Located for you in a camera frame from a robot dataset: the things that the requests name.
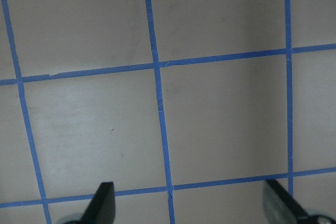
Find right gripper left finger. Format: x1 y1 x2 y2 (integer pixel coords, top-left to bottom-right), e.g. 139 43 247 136
59 182 116 224

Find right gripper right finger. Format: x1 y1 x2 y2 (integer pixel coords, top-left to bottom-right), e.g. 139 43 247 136
263 179 336 224

